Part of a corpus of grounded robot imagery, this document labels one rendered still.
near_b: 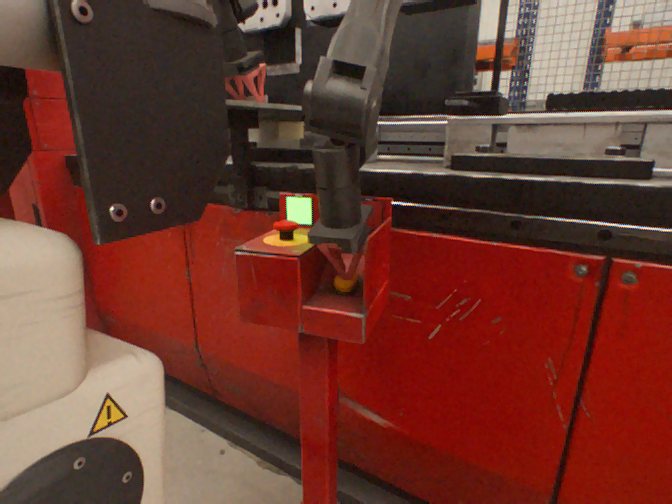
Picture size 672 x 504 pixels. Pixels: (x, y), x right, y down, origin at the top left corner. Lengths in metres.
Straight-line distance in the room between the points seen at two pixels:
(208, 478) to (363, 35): 1.18
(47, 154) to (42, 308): 1.43
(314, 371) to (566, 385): 0.42
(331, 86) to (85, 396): 0.37
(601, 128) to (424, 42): 0.79
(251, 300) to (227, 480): 0.80
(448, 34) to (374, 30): 0.96
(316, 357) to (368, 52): 0.45
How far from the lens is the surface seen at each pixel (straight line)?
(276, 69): 1.10
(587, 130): 0.81
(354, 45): 0.49
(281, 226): 0.61
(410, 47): 1.48
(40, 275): 0.24
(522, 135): 0.82
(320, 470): 0.81
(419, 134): 1.13
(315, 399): 0.71
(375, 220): 0.66
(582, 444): 0.85
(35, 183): 1.66
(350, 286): 0.60
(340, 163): 0.49
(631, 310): 0.73
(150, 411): 0.31
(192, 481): 1.35
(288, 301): 0.58
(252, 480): 1.31
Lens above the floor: 0.94
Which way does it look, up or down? 18 degrees down
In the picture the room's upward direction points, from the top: straight up
